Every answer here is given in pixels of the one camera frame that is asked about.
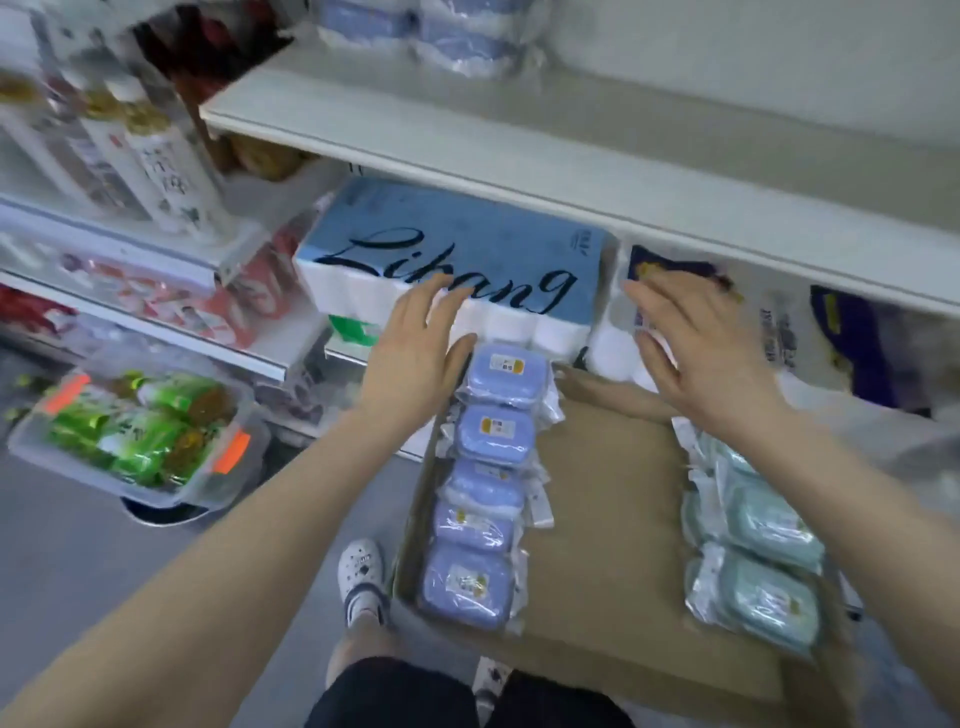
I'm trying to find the yellow packet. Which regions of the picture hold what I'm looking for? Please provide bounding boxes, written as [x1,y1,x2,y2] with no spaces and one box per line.
[227,133,312,183]

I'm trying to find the white shelf board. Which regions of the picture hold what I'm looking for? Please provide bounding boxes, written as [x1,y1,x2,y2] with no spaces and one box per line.
[199,54,960,321]

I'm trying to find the green wrapped soap box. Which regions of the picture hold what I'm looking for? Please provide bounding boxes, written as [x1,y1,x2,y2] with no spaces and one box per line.
[681,476,828,573]
[691,431,760,483]
[684,543,824,663]

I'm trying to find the person's left hand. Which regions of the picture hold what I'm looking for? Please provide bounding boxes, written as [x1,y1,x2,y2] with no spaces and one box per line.
[360,273,479,435]

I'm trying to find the person's right forearm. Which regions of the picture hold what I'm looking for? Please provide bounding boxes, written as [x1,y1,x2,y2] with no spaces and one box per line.
[738,408,960,717]

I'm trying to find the black shorts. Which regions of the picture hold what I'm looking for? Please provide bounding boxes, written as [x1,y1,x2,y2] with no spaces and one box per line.
[303,655,637,728]

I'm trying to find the blue white tissue roll pack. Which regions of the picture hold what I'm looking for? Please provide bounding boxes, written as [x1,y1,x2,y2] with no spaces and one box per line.
[313,0,545,79]

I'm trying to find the clear plastic storage bin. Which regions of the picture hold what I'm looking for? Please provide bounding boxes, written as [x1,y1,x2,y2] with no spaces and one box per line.
[6,358,273,514]

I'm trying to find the person's leg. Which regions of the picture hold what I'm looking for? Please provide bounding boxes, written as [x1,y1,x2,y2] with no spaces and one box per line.
[325,613,408,688]

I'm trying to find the green packet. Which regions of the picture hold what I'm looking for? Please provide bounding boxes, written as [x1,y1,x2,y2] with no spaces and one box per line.
[328,315,381,349]

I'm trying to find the blue wrapped soap box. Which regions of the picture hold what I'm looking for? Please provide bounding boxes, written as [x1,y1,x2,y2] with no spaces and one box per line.
[441,457,540,520]
[430,498,528,558]
[448,403,547,468]
[414,543,529,636]
[456,341,562,412]

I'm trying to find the black round stand base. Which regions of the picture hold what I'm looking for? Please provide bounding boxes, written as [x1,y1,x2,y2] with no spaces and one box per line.
[118,495,213,528]

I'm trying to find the group of green bottles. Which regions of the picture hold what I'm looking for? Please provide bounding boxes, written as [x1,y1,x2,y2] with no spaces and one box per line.
[43,370,238,487]

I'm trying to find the row of red packets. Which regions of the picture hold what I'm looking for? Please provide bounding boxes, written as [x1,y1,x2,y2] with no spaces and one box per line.
[58,231,305,352]

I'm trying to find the white bottle with gold cap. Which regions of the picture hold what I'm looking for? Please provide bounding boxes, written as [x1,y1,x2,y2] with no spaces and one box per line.
[0,71,80,207]
[61,69,147,220]
[106,75,230,237]

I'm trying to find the white metal shelf rack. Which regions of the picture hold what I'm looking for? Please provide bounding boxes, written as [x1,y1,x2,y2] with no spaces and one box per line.
[0,150,354,385]

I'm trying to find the blue toilet paper pack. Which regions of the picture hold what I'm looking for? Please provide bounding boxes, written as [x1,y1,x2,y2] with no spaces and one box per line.
[294,176,610,360]

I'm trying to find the person's right hand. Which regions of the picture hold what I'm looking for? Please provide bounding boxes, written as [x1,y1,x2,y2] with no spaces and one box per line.
[622,268,787,445]

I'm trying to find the brown cardboard box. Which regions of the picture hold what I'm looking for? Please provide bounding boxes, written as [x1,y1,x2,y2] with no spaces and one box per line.
[391,366,860,728]

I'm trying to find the person's left forearm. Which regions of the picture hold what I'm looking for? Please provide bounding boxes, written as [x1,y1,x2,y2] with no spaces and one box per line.
[0,408,445,728]

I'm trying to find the white clog shoe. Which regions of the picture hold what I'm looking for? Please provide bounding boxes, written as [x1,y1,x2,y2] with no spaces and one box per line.
[336,537,393,630]
[471,655,514,727]

